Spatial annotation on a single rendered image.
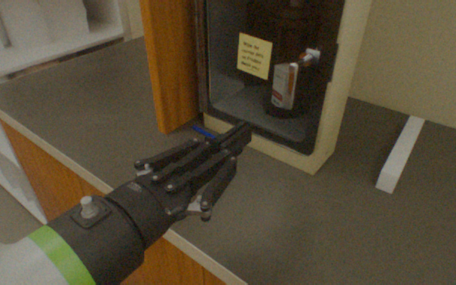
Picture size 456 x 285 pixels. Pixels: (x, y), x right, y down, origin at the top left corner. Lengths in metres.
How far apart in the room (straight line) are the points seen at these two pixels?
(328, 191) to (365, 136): 0.24
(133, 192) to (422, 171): 0.66
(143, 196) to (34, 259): 0.11
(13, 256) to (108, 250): 0.07
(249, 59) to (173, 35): 0.20
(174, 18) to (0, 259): 0.59
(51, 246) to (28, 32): 1.35
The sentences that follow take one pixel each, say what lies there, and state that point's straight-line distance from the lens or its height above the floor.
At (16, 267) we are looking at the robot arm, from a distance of 0.33.
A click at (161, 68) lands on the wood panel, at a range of 0.79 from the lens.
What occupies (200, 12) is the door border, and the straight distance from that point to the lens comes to 0.75.
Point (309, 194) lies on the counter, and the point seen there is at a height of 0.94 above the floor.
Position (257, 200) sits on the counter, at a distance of 0.68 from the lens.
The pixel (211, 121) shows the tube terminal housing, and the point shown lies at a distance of 0.86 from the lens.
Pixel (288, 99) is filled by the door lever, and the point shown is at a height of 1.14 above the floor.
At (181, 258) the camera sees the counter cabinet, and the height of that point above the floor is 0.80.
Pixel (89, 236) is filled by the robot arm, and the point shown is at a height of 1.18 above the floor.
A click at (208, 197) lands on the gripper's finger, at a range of 0.39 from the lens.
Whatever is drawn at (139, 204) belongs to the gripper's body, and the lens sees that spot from 0.36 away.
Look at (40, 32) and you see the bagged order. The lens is 1.65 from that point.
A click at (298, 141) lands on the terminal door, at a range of 0.71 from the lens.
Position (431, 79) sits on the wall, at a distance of 1.05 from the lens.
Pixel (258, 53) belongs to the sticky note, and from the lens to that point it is 0.68.
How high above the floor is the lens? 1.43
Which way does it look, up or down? 37 degrees down
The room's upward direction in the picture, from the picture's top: straight up
